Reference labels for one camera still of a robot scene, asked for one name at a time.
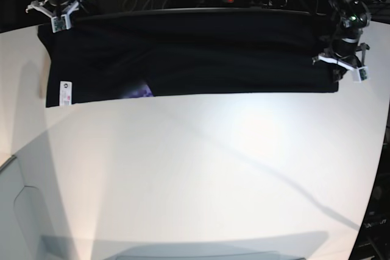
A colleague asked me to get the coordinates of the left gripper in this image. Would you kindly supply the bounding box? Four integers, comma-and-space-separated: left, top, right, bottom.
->
312, 40, 369, 83

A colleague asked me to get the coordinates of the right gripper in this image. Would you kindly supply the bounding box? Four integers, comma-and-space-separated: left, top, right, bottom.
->
26, 0, 86, 18

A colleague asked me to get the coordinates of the black T-shirt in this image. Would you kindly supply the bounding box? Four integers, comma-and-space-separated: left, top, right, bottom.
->
38, 11, 339, 107

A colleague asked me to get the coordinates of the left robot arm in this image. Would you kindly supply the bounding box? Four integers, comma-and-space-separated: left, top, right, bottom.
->
299, 0, 371, 83

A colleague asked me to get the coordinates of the black power strip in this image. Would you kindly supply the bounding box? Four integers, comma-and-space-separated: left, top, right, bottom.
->
214, 0, 288, 9

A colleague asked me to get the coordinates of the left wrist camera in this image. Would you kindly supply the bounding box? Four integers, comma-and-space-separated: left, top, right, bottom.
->
352, 66, 369, 83

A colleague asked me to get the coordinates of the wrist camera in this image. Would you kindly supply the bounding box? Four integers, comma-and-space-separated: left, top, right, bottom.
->
352, 66, 369, 83
51, 15, 72, 33

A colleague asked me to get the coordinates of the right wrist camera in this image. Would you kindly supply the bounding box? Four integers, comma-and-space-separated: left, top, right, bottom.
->
51, 15, 72, 33

